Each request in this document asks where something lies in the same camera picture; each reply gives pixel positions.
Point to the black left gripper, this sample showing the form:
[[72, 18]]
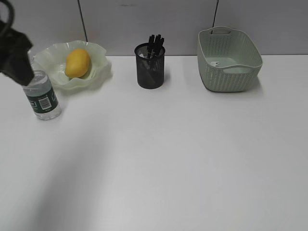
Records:
[[14, 59]]

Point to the clear water bottle green label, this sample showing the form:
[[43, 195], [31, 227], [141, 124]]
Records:
[[40, 93]]

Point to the yellow mango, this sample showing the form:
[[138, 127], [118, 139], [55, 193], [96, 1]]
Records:
[[77, 63]]

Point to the black blue marker pen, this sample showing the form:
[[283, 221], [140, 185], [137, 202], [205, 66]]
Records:
[[159, 46]]

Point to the waste paper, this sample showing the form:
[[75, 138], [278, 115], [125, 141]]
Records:
[[215, 64]]

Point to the pale green wavy glass plate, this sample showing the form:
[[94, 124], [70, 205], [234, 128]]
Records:
[[53, 62]]

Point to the black mesh pen holder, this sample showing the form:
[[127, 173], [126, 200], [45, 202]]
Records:
[[150, 72]]

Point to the pale green woven plastic basket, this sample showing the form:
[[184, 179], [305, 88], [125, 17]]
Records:
[[240, 59]]

